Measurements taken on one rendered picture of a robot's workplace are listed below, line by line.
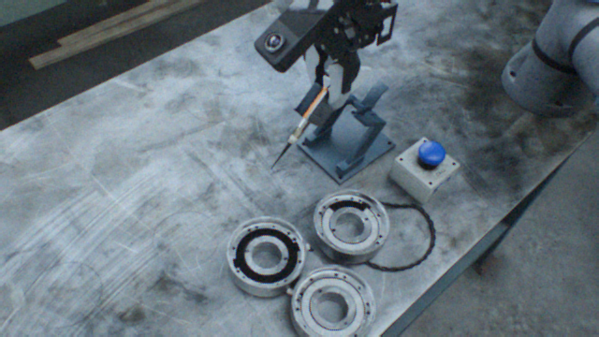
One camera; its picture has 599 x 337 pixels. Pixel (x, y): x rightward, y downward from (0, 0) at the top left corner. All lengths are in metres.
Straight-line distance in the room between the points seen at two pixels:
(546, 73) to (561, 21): 0.09
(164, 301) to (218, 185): 0.19
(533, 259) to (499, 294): 0.18
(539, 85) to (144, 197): 0.67
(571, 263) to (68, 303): 1.55
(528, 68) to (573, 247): 1.04
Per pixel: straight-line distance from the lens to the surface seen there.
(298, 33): 0.62
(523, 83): 1.04
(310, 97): 0.73
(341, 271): 0.72
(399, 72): 1.03
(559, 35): 0.99
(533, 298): 1.83
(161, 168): 0.85
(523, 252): 1.89
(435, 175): 0.83
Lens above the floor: 1.47
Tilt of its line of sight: 53 degrees down
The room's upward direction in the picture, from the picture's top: 8 degrees clockwise
